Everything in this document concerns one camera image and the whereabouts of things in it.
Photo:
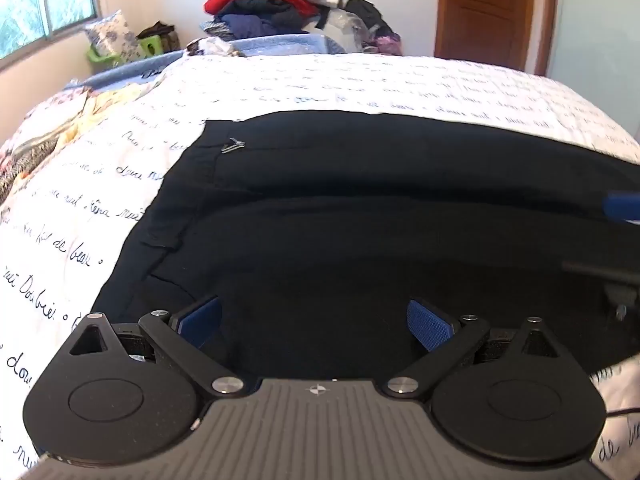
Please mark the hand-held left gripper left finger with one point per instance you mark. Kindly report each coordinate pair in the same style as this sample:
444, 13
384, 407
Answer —
202, 321

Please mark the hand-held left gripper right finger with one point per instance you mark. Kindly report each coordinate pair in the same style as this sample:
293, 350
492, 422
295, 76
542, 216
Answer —
425, 322

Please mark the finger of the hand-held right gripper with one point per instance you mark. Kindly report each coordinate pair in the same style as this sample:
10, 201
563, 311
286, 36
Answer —
600, 269
622, 207

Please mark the black pants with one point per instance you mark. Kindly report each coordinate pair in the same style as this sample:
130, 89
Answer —
350, 240

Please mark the white script-printed bedspread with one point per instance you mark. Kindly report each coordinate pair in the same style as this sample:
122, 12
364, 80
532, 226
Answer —
75, 200

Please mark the frosted sliding wardrobe door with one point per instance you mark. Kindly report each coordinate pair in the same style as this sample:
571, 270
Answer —
595, 20

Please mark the yellow cloth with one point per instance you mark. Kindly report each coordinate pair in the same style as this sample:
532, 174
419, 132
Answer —
107, 105

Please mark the wooden door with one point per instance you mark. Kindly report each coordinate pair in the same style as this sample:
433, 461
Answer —
480, 10

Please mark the floral bed sheet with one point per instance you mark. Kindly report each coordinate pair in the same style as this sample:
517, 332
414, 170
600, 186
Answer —
35, 130

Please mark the patterned crumpled cloth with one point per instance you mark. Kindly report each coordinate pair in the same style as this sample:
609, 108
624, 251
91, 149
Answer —
210, 46

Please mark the green plastic stool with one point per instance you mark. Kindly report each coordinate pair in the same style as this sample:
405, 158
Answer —
150, 46

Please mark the purple cloth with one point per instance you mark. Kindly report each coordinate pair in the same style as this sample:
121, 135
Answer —
389, 44

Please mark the blue blanket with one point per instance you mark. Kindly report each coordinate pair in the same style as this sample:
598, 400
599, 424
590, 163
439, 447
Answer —
280, 45

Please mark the dark bag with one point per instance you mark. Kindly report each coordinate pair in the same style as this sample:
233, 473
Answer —
162, 32

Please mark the floral pillow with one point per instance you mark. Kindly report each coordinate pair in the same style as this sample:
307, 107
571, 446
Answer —
112, 35

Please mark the clear plastic bag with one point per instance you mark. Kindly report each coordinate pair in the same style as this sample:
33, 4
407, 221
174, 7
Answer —
345, 27

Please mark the navy garment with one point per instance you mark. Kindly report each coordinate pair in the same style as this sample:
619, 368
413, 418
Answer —
260, 19

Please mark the black garment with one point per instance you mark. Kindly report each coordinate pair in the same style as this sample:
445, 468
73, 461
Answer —
367, 15

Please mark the window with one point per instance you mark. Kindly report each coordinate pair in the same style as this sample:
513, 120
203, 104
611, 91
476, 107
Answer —
45, 0

